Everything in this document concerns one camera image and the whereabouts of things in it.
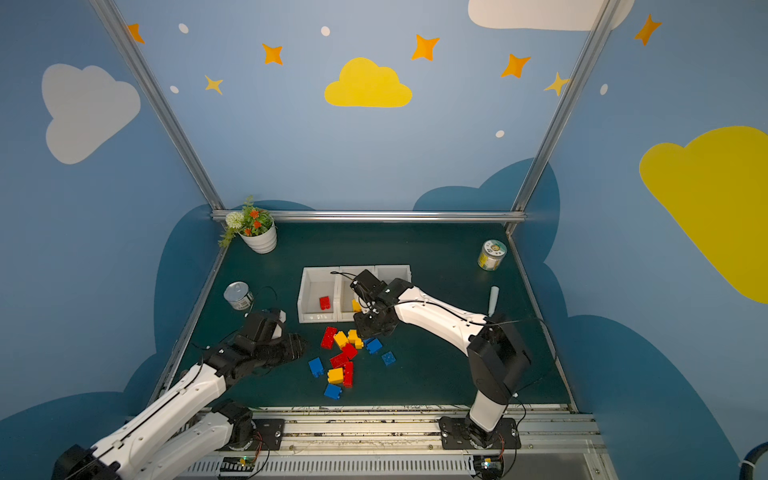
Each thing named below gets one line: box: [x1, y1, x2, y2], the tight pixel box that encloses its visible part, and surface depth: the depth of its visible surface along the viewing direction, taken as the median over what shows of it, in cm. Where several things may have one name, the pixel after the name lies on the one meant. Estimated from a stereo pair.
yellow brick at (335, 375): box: [327, 367, 344, 384], surface depth 84 cm
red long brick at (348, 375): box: [344, 361, 353, 388], surface depth 84 cm
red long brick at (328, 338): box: [320, 326, 338, 350], surface depth 92 cm
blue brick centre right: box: [363, 337, 383, 354], surface depth 90 cm
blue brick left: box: [308, 357, 325, 378], surface depth 85 cm
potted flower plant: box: [218, 195, 278, 255], surface depth 106 cm
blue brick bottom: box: [324, 383, 342, 400], surface depth 82 cm
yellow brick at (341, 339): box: [334, 330, 349, 350], surface depth 90 cm
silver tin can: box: [223, 281, 254, 311], surface depth 98 cm
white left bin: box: [297, 266, 340, 324], surface depth 100 cm
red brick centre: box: [330, 343, 358, 368], surface depth 88 cm
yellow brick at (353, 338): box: [348, 329, 364, 349], surface depth 90 cm
